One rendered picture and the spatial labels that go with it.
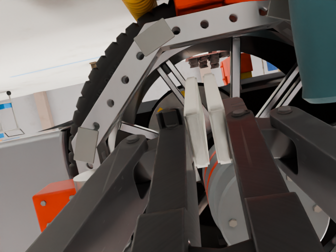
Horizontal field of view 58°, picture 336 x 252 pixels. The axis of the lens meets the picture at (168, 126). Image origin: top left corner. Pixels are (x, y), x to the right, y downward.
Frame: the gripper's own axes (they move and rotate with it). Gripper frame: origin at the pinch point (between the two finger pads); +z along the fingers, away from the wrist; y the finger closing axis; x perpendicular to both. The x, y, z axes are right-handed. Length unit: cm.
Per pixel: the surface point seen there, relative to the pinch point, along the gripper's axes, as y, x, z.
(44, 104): -481, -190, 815
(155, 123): -18, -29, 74
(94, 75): -19.6, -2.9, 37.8
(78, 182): -12.3, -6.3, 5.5
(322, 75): 13.7, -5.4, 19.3
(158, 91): -141, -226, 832
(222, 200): -0.3, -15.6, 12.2
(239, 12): 7.2, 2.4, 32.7
